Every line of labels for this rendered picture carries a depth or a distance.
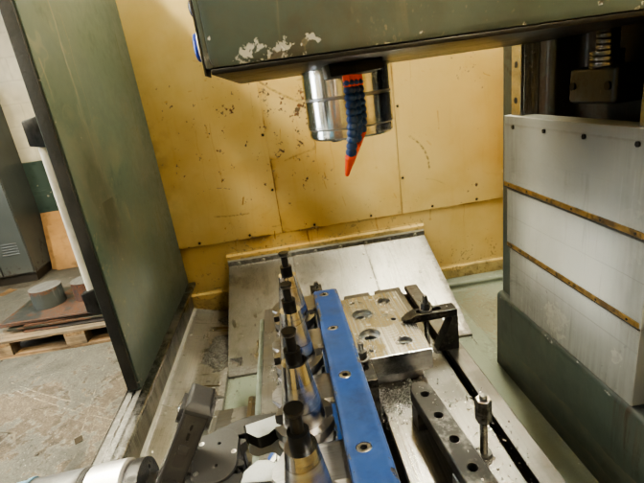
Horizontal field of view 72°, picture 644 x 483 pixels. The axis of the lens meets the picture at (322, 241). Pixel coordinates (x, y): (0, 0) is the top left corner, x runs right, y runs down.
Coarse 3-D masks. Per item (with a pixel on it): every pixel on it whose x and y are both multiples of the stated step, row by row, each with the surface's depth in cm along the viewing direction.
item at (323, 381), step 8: (312, 376) 53; (320, 376) 53; (328, 376) 53; (280, 384) 53; (320, 384) 52; (328, 384) 51; (280, 392) 51; (320, 392) 50; (328, 392) 50; (272, 400) 50; (280, 400) 50; (328, 400) 49
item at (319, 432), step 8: (280, 408) 47; (328, 408) 47; (280, 416) 46; (328, 416) 47; (280, 424) 47; (320, 424) 44; (328, 424) 44; (280, 432) 44; (312, 432) 43; (320, 432) 43; (328, 432) 44; (280, 440) 44; (320, 440) 43; (328, 440) 44; (280, 448) 45
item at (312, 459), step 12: (312, 444) 33; (288, 456) 32; (300, 456) 32; (312, 456) 32; (288, 468) 32; (300, 468) 32; (312, 468) 32; (324, 468) 33; (288, 480) 33; (300, 480) 32; (312, 480) 32; (324, 480) 33
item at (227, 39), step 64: (192, 0) 46; (256, 0) 46; (320, 0) 47; (384, 0) 48; (448, 0) 48; (512, 0) 49; (576, 0) 50; (640, 0) 50; (256, 64) 49; (320, 64) 59
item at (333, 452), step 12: (324, 444) 43; (336, 444) 43; (324, 456) 41; (336, 456) 41; (276, 468) 41; (336, 468) 40; (348, 468) 40; (276, 480) 40; (336, 480) 39; (348, 480) 39
